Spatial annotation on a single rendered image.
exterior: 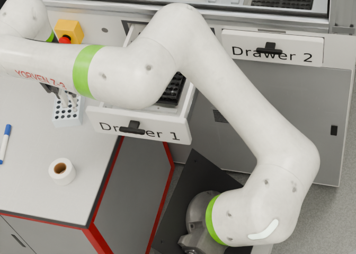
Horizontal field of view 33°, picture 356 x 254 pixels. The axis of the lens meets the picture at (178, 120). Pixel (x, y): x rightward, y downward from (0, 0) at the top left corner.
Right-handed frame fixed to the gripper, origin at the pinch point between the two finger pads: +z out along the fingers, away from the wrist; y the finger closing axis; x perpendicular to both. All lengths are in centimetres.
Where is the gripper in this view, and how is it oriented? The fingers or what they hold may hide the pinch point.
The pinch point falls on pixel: (68, 96)
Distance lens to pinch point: 181.6
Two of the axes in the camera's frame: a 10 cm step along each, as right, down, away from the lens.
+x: -0.1, 8.3, -5.6
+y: -9.9, 0.8, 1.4
